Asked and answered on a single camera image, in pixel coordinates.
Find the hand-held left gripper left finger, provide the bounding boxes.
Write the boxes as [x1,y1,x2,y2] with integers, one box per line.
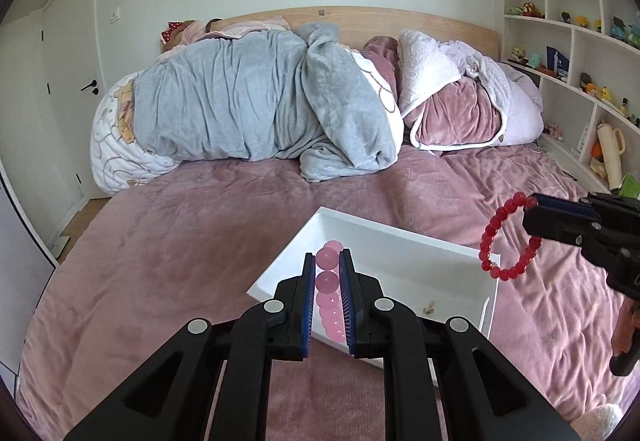
[64,251,317,441]

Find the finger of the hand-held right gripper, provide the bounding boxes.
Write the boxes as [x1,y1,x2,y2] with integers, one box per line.
[522,205,603,250]
[530,193,599,218]

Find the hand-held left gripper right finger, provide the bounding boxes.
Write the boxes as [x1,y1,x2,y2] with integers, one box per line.
[339,248,583,441]

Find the pink bead bracelet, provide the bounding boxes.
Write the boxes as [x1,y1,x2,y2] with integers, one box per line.
[315,241,347,341]

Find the red bead bracelet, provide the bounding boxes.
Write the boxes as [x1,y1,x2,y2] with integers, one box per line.
[479,192,543,281]

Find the white rectangular storage box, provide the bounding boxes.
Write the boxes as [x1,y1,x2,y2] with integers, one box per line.
[247,206,502,387]

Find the person's right hand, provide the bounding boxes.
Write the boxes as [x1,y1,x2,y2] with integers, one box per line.
[612,298,640,356]

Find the cream thermos bottle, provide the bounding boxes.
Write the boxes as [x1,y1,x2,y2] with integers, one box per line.
[597,121,627,193]

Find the dark blue card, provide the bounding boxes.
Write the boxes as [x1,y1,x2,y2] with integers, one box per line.
[546,46,571,81]

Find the mauve and white quilt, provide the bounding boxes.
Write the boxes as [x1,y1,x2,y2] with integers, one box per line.
[362,30,544,151]

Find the pink plush bed blanket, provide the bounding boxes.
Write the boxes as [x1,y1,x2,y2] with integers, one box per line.
[15,141,640,441]

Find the cream fluffy rug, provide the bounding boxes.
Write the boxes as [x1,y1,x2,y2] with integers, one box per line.
[570,403,625,441]

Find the grey fleece blanket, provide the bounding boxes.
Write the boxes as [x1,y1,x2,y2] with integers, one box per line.
[132,22,401,183]

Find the white cartoon print duvet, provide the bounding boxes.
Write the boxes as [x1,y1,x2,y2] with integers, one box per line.
[90,41,406,194]

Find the wooden headboard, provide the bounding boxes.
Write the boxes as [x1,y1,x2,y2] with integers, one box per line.
[202,7,501,67]

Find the white wardrobe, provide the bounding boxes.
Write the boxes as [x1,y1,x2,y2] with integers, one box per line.
[0,166,61,374]

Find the red polka dot bow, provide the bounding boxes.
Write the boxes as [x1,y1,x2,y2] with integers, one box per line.
[160,20,188,43]

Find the white door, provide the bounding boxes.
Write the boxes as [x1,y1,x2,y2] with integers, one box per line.
[30,0,113,202]

